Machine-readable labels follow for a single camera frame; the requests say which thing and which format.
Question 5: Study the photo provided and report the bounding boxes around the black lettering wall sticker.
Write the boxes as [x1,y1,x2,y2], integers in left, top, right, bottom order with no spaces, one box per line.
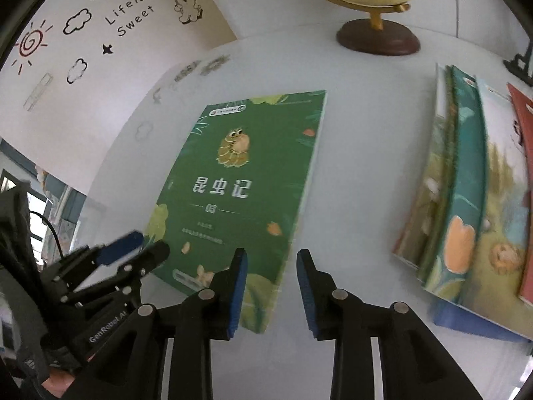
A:
[103,0,156,38]

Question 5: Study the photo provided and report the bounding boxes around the green caterpillar cover book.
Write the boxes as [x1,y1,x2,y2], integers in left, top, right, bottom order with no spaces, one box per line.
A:
[150,89,328,335]

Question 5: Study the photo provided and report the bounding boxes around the yellow desk globe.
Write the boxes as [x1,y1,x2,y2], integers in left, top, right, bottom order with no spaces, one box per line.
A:
[287,0,434,57]

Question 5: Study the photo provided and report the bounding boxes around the person's left hand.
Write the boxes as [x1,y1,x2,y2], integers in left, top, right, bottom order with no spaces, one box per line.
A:
[39,373,80,400]

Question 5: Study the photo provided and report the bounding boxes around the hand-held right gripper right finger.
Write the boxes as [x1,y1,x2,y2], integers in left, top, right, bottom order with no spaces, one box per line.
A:
[296,249,486,400]

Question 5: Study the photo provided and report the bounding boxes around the clear wall strip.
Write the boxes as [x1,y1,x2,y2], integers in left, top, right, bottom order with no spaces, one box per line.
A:
[23,73,54,111]

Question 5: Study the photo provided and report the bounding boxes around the black cable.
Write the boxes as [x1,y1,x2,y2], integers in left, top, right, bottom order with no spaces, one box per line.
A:
[27,212,67,259]

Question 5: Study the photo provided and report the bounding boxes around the red sun wall sticker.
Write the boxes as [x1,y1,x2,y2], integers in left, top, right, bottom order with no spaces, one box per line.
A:
[10,21,55,76]

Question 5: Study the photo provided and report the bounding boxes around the pond animals cover book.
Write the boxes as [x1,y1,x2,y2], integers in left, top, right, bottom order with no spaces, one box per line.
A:
[454,77,533,313]

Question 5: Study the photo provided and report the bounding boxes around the small cloud wall sticker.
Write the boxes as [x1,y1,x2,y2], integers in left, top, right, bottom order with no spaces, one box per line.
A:
[66,58,89,85]

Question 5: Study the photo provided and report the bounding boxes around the medium cloud wall sticker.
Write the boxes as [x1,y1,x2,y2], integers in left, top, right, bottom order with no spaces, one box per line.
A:
[62,8,92,35]

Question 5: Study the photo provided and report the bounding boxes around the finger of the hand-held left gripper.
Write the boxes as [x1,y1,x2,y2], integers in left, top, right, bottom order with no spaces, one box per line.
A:
[62,241,171,305]
[39,230,144,288]

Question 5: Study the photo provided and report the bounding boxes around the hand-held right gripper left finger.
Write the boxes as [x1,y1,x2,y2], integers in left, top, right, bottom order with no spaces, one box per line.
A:
[58,249,249,400]

